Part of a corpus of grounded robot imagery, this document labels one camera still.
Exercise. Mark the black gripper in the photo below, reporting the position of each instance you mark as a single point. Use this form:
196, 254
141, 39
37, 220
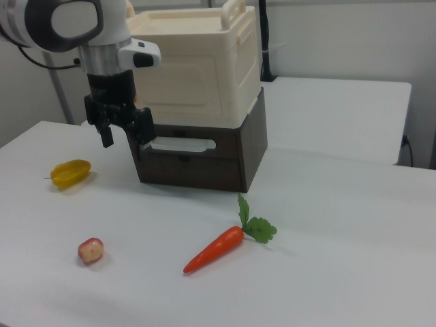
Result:
110, 90

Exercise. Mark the cream cabinet door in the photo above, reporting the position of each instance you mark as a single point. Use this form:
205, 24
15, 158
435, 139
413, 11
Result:
184, 85

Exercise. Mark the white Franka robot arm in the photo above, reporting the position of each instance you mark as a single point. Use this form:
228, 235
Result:
41, 20

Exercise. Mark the cream plastic cabinet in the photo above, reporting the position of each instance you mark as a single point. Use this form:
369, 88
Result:
204, 41

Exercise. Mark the yellow toy starfruit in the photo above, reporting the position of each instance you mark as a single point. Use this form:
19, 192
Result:
69, 173

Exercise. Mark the grey metal pole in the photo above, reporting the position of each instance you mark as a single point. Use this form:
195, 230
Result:
59, 92

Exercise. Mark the dark brown drawer box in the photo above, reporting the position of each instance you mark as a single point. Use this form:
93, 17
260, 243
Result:
204, 167

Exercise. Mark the pink toy apple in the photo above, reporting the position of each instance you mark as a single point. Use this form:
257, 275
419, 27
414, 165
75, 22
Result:
90, 250

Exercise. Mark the orange toy carrot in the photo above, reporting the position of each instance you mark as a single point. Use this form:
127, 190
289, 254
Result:
218, 247

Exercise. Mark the black pole stand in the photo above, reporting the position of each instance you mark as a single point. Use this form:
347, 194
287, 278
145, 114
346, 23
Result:
265, 41

